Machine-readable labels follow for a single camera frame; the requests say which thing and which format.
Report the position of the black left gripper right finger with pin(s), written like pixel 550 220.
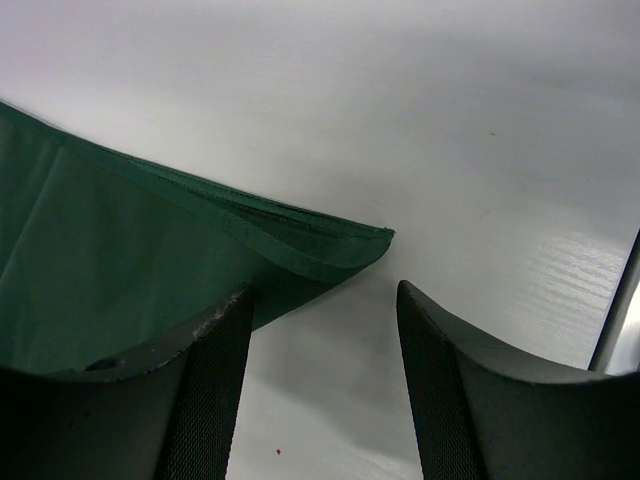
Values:
pixel 484 409

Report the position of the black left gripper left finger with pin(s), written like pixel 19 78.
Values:
pixel 164 409

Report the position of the green cloth napkin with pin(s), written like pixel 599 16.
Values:
pixel 101 251

